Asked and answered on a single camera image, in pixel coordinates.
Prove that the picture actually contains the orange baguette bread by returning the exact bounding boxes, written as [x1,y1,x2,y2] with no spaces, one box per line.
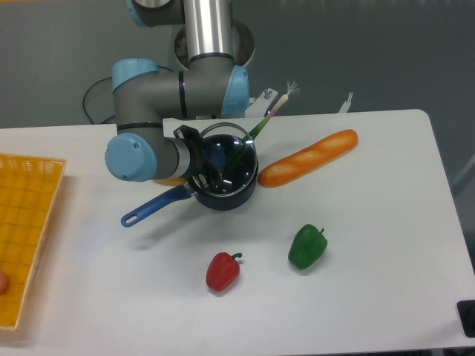
[258,129,358,188]

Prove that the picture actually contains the green bell pepper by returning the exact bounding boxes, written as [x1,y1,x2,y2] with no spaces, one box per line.
[288,224,328,270]

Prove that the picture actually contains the pink object in basket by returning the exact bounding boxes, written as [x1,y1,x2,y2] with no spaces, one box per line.
[0,269,9,294]

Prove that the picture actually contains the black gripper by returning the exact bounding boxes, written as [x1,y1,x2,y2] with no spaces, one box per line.
[173,125,224,190]

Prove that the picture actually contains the white table bracket right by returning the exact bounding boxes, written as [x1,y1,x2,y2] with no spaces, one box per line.
[244,88,279,118]

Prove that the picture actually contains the red bell pepper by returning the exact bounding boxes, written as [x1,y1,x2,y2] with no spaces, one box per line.
[206,252,243,292]

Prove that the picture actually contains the dark blue saucepan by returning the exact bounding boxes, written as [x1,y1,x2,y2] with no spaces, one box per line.
[121,175,257,228]

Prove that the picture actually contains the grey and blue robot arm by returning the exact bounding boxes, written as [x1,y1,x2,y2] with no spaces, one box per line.
[105,1,249,182]

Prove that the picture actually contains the black cable on floor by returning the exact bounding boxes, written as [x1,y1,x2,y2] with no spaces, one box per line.
[82,65,171,125]

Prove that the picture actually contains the green spring onion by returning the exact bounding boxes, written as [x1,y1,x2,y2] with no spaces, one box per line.
[226,80,299,171]

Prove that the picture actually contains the yellow woven basket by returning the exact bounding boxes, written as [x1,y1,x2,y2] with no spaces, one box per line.
[1,154,66,331]

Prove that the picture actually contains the black object table corner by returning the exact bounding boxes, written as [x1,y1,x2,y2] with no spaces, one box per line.
[456,300,475,338]

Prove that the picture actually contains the glass pot lid blue knob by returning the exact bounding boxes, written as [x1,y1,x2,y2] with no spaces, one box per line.
[191,122,258,197]

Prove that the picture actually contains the yellow bell pepper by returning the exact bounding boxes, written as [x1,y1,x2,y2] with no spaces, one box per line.
[154,178,187,186]

